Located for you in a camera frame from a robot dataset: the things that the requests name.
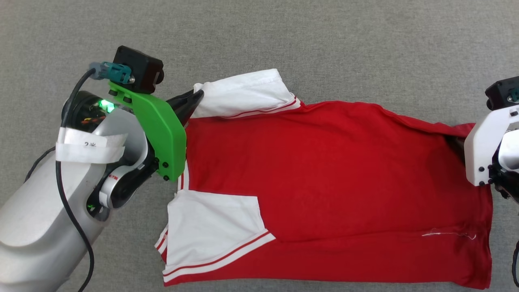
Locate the red and white jersey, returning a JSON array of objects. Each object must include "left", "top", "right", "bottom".
[{"left": 154, "top": 68, "right": 493, "bottom": 290}]

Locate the left black cable teal plug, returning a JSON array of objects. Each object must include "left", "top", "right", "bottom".
[{"left": 24, "top": 61, "right": 135, "bottom": 292}]

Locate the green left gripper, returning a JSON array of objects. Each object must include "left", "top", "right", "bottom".
[{"left": 62, "top": 81, "right": 204, "bottom": 182}]

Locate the white paper tape label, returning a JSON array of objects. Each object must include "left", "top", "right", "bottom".
[{"left": 55, "top": 127, "right": 128, "bottom": 165}]

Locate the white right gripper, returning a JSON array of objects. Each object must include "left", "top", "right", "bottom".
[{"left": 464, "top": 105, "right": 519, "bottom": 187}]

